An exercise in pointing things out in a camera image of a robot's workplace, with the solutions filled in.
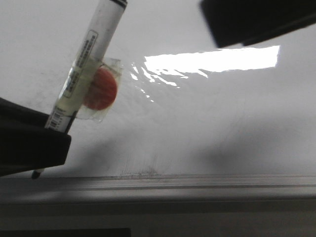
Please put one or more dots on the red round magnet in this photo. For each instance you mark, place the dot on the red round magnet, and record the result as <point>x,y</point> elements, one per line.
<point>102,91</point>

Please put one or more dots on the whiteboard with aluminium frame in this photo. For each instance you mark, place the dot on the whiteboard with aluminium frame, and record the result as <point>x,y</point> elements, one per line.
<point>191,121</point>

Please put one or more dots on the white whiteboard marker black tip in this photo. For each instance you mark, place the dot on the white whiteboard marker black tip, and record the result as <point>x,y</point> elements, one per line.
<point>90,56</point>

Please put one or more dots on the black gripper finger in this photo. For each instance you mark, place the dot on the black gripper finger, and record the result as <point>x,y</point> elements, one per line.
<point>252,21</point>
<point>25,144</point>

